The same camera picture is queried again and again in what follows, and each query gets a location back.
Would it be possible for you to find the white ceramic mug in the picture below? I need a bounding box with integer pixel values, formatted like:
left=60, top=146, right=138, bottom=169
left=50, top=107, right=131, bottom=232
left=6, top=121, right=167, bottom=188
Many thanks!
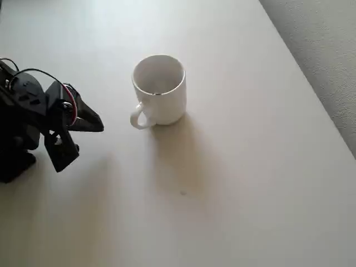
left=129, top=54, right=186, bottom=130

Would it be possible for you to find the red white servo cable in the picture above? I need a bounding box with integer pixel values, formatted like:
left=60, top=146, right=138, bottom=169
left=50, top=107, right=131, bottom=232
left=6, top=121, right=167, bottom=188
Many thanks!
left=61, top=82, right=78, bottom=127

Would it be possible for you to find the thin black red cable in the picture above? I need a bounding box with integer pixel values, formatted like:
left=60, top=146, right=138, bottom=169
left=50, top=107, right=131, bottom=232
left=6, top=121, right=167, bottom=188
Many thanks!
left=0, top=57, right=63, bottom=84

